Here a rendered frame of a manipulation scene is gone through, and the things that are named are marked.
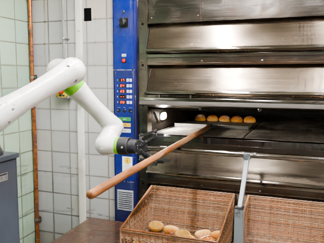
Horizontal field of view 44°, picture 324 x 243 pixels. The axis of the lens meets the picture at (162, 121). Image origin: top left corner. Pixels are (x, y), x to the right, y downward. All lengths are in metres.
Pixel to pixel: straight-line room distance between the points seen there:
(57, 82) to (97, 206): 1.30
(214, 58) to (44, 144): 1.39
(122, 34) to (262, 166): 1.20
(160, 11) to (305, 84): 0.99
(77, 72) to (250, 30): 1.09
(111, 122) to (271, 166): 0.99
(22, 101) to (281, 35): 1.45
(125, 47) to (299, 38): 1.06
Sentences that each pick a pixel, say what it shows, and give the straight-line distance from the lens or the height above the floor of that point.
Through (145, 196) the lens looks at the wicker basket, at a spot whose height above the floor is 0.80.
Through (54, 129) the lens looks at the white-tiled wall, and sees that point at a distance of 2.98.
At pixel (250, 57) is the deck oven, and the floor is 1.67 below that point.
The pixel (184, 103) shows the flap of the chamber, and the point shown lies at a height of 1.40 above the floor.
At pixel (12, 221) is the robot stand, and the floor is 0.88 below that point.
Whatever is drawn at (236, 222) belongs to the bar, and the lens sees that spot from 1.96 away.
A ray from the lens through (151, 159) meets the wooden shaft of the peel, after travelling 1.76.
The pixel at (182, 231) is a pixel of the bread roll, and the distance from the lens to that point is 2.47.
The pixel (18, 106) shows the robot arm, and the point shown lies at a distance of 1.79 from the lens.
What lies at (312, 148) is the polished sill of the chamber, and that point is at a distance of 2.45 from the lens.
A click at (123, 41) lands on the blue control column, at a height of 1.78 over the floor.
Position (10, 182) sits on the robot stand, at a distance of 2.01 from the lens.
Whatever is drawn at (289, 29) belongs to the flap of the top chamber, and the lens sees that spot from 2.44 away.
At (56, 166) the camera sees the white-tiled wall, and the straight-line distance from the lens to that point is 3.02.
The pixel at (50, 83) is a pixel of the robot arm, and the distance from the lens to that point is 1.84.
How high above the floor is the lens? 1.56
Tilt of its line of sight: 6 degrees down
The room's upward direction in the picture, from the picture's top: straight up
